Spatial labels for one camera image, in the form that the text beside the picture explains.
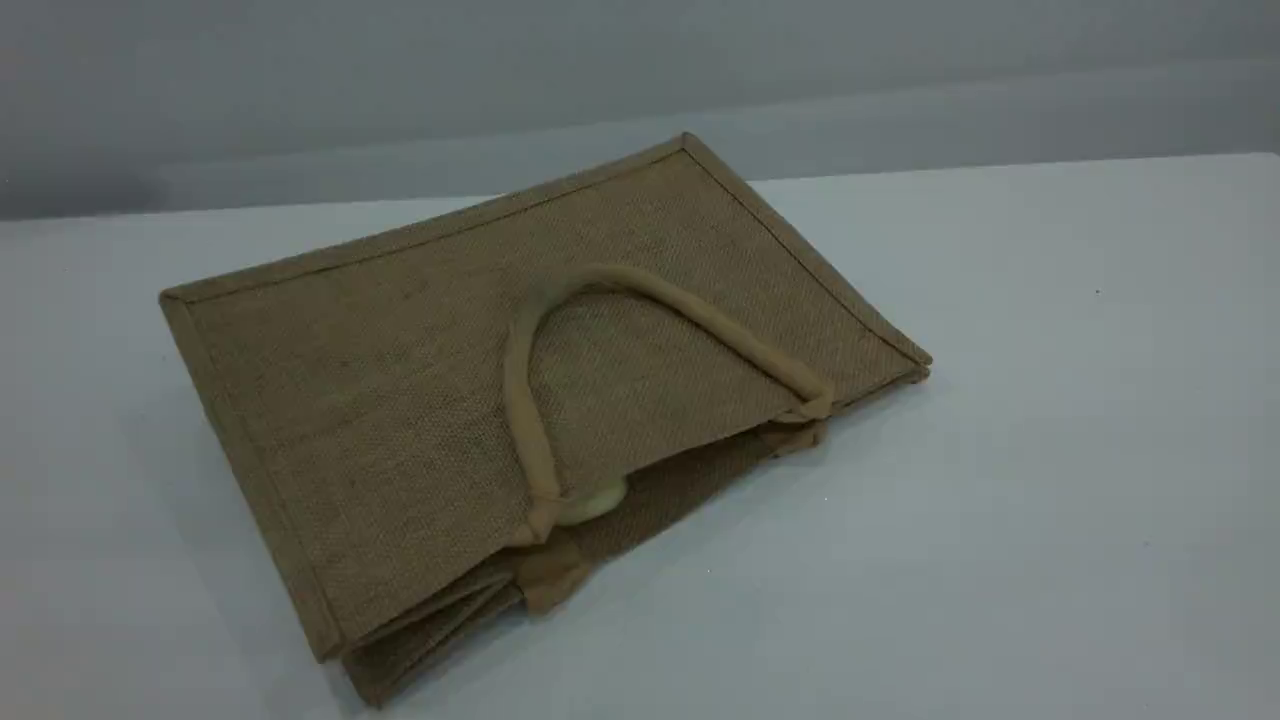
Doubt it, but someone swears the brown jute tote bag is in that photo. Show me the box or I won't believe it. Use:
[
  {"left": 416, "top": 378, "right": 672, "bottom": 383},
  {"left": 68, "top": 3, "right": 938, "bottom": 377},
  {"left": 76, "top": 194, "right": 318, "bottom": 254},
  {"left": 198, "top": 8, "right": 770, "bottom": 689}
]
[{"left": 158, "top": 131, "right": 935, "bottom": 709}]

